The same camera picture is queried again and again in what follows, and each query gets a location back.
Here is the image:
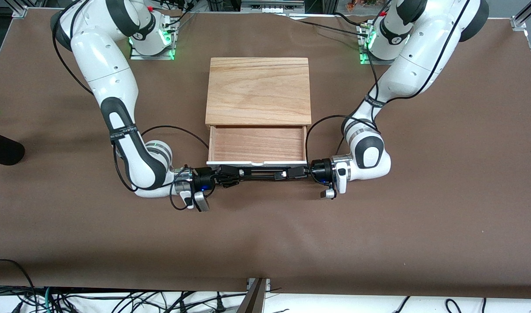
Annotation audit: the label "white-fronted wooden drawer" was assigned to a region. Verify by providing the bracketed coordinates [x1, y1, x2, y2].
[207, 125, 310, 168]

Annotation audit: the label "light wooden drawer cabinet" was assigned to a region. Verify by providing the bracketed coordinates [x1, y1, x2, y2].
[205, 57, 312, 129]

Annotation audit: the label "brown table cover sheet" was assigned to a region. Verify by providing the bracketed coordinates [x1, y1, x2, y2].
[0, 8, 531, 300]

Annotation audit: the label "grey background device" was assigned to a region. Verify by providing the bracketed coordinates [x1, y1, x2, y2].
[241, 0, 305, 13]

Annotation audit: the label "orange background items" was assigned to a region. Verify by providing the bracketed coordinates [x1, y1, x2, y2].
[346, 0, 379, 11]

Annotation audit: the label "black cylinder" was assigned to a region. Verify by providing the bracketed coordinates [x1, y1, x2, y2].
[0, 130, 25, 166]

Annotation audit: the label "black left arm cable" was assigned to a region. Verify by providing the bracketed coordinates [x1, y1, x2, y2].
[305, 0, 472, 163]

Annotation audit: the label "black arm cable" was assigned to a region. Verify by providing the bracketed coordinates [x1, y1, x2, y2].
[305, 0, 472, 163]
[52, 0, 210, 210]

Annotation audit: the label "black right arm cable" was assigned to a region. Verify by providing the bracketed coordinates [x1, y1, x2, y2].
[52, 0, 210, 210]

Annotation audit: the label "aluminium bracket with bar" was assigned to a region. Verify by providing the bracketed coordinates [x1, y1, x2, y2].
[237, 277, 271, 313]

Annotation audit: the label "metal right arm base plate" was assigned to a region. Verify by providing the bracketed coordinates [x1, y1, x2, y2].
[130, 20, 175, 60]

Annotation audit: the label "long black cable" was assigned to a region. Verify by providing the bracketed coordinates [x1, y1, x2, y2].
[287, 13, 370, 40]

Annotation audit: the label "short black cable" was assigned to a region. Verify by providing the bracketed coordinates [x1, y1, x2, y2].
[334, 12, 368, 27]

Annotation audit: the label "black base cable bundle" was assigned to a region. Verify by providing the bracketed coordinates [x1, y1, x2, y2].
[161, 0, 195, 29]

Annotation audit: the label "black looped floor cable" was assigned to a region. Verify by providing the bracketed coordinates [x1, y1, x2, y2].
[0, 260, 36, 305]

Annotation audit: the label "aluminium frame profile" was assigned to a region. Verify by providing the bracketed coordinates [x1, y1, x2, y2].
[511, 0, 531, 31]

